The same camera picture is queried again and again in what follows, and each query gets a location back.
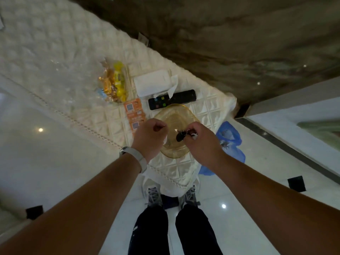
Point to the pale green furniture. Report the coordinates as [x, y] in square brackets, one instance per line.
[322, 131]

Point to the tablecloth label tag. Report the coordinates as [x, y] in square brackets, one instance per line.
[143, 39]

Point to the person's left hand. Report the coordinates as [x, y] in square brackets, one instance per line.
[148, 139]

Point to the person's right forearm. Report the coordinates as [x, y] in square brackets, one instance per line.
[279, 209]

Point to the blue plastic bag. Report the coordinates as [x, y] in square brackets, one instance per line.
[229, 138]

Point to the person's leg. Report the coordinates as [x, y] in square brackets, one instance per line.
[150, 231]
[196, 231]

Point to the person's left forearm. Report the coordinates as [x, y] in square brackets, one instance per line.
[79, 215]

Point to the amber glass plate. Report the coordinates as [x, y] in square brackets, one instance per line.
[176, 118]

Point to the person's right leg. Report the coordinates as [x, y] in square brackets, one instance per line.
[196, 231]

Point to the clear bag of yellow sweets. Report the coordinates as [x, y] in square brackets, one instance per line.
[115, 82]

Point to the person's right hand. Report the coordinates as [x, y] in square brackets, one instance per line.
[203, 147]

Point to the person's right grey shoe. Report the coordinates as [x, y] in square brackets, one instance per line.
[190, 196]

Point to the person's left leg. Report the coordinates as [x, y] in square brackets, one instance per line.
[150, 231]

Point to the white quilted tablecloth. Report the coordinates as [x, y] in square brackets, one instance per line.
[53, 58]

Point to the person's right fingers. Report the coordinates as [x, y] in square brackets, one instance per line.
[190, 130]

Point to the black remote control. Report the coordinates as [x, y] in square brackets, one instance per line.
[175, 99]

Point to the person's grey shoe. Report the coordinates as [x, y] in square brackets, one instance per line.
[190, 196]
[153, 195]

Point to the person's left fingers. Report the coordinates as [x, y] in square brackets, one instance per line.
[160, 126]

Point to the person's left grey shoe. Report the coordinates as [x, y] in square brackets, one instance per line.
[153, 195]

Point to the orange printed card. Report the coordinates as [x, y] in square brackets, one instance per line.
[134, 112]

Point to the dark table base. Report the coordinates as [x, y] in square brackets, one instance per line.
[170, 202]

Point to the white tissue pack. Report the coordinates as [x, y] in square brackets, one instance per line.
[152, 82]

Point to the white wristband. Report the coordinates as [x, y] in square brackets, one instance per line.
[135, 156]

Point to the small dark snack piece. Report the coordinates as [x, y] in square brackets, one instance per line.
[181, 136]

